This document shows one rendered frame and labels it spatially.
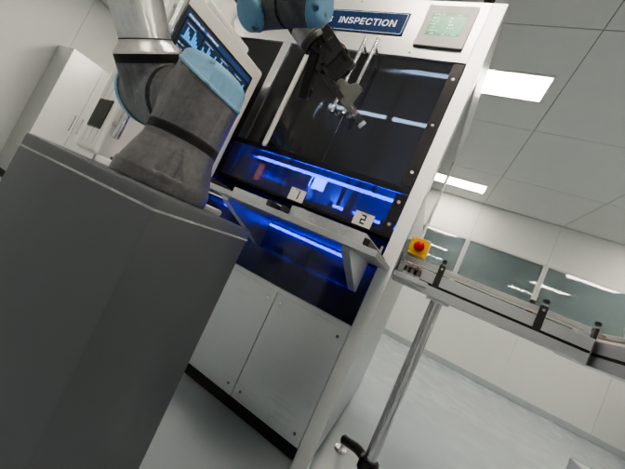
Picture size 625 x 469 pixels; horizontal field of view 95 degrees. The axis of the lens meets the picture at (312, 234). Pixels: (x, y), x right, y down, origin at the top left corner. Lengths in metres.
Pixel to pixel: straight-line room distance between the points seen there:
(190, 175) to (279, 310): 0.92
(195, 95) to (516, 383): 5.95
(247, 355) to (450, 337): 4.78
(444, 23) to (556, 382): 5.49
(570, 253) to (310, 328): 5.49
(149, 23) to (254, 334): 1.12
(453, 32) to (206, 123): 1.32
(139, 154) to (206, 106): 0.12
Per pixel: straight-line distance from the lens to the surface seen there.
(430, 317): 1.32
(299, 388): 1.31
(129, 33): 0.65
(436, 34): 1.65
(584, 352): 1.40
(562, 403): 6.28
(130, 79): 0.65
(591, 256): 6.42
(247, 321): 1.38
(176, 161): 0.49
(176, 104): 0.51
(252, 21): 0.81
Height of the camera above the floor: 0.80
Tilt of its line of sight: 4 degrees up
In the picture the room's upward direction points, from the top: 25 degrees clockwise
